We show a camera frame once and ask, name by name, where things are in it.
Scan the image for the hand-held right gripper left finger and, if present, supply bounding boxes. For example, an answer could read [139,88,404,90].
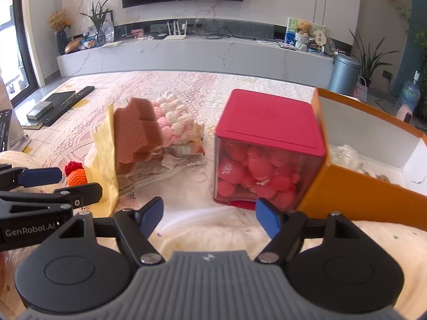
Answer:
[57,197,165,266]

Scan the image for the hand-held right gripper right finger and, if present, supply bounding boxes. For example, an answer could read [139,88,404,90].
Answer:
[254,197,362,264]

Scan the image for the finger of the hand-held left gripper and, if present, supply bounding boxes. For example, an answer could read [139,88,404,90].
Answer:
[53,182,103,209]
[0,164,63,191]

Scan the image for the pale yellow cloth bag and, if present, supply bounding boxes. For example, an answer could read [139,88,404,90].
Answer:
[83,103,120,219]

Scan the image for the orange cardboard box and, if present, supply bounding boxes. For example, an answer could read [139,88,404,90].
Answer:
[297,87,427,231]

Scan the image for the brown sponge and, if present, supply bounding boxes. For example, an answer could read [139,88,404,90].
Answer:
[113,97,165,175]

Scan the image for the pile of red soft balls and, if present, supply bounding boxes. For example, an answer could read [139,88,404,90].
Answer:
[217,140,302,207]

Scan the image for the orange crochet carrot toy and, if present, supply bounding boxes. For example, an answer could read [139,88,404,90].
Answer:
[64,161,89,187]

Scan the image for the white crumpled cloth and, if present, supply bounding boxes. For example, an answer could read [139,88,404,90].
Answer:
[118,155,207,190]

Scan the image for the clear plastic box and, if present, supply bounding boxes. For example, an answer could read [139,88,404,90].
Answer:
[213,136,326,211]

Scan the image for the black remote control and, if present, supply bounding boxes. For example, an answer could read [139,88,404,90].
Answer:
[43,86,96,126]

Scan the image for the black flat box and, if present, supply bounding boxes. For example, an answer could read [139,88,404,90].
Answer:
[27,91,77,121]

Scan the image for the pink white crochet toy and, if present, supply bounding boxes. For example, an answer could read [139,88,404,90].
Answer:
[151,95,197,147]

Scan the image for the white plastic wrap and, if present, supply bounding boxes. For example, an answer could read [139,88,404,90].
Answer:
[330,144,391,182]

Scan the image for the golden brown ornament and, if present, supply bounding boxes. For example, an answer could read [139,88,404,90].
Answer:
[65,38,84,54]

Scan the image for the dried yellow flowers in vase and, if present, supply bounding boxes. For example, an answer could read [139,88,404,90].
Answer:
[47,9,72,54]

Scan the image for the green plant in glass vase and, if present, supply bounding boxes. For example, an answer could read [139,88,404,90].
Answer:
[80,0,112,45]

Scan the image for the pink woven basket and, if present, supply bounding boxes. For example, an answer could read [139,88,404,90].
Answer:
[354,77,368,102]

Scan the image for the grey metal trash can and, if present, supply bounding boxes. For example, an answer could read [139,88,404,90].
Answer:
[329,53,361,95]

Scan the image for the white plastic bag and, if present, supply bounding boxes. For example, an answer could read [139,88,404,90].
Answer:
[102,20,114,43]

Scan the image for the white marble tv console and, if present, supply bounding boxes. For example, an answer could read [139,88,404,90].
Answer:
[56,18,336,78]

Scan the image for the pink heater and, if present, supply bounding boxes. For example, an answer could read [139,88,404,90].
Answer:
[396,104,414,123]

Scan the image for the white router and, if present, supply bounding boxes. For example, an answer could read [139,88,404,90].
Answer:
[164,21,188,41]

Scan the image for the teddy bear bouquet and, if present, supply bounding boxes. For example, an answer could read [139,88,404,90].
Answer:
[295,21,312,52]

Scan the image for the tall potted plant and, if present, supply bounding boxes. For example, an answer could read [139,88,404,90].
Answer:
[349,28,391,84]

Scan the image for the blue water jug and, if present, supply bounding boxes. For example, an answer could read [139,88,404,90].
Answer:
[395,71,421,109]

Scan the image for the teddy bear display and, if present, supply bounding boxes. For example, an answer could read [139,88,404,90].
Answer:
[286,17,326,45]

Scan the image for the green ivy plant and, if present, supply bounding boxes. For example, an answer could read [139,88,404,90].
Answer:
[370,0,427,74]

